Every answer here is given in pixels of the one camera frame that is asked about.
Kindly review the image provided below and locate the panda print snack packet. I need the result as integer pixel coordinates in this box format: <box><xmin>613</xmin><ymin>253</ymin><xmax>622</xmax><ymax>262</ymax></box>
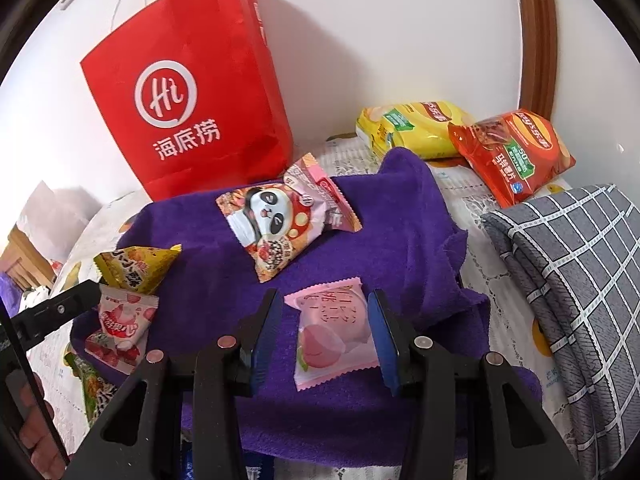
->
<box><xmin>216</xmin><ymin>153</ymin><xmax>362</xmax><ymax>283</ymax></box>

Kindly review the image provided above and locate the white plastic bag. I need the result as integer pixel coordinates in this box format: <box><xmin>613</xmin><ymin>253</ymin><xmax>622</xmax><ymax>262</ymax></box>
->
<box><xmin>16</xmin><ymin>182</ymin><xmax>102</xmax><ymax>263</ymax></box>

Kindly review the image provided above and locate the orange chips bag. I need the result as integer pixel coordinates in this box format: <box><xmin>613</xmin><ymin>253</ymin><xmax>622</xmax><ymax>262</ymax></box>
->
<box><xmin>448</xmin><ymin>108</ymin><xmax>575</xmax><ymax>208</ymax></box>

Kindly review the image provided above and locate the wooden chair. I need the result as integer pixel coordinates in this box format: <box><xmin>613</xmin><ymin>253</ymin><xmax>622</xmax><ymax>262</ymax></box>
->
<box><xmin>0</xmin><ymin>226</ymin><xmax>55</xmax><ymax>292</ymax></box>

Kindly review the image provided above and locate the person's left hand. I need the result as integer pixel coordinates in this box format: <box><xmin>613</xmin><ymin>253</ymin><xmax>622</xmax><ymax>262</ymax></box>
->
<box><xmin>20</xmin><ymin>384</ymin><xmax>66</xmax><ymax>479</ymax></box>

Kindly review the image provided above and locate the red paper shopping bag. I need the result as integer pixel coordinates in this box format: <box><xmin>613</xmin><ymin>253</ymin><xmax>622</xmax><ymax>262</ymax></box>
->
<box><xmin>81</xmin><ymin>0</ymin><xmax>293</xmax><ymax>200</ymax></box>

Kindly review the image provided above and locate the yellow triangular snack packet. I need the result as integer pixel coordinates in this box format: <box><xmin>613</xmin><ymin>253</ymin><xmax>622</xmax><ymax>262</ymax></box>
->
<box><xmin>93</xmin><ymin>244</ymin><xmax>182</xmax><ymax>295</ymax></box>

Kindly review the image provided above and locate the brown wooden door frame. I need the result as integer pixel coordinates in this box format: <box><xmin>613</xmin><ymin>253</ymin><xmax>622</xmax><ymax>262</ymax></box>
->
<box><xmin>518</xmin><ymin>0</ymin><xmax>559</xmax><ymax>119</ymax></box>

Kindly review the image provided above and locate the strawberry white snack packet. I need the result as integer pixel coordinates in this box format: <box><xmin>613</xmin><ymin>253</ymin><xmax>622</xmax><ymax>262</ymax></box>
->
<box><xmin>85</xmin><ymin>284</ymin><xmax>160</xmax><ymax>375</ymax></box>

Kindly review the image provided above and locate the grey checked star cloth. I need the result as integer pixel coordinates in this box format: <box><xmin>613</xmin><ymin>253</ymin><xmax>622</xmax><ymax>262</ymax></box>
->
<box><xmin>482</xmin><ymin>184</ymin><xmax>639</xmax><ymax>479</ymax></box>

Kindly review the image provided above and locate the green snack bag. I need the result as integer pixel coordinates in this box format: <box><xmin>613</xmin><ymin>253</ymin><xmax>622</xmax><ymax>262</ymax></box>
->
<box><xmin>63</xmin><ymin>351</ymin><xmax>117</xmax><ymax>427</ymax></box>

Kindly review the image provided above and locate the yellow chips bag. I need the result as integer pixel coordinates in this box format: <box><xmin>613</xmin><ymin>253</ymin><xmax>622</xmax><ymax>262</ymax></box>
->
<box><xmin>356</xmin><ymin>101</ymin><xmax>475</xmax><ymax>160</ymax></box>

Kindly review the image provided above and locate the purple towel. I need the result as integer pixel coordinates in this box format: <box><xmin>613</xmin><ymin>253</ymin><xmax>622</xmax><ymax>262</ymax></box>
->
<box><xmin>69</xmin><ymin>146</ymin><xmax>544</xmax><ymax>468</ymax></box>

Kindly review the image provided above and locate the pink peach snack packet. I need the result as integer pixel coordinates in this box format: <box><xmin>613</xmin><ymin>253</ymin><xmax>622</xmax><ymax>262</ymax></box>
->
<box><xmin>284</xmin><ymin>278</ymin><xmax>378</xmax><ymax>391</ymax></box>

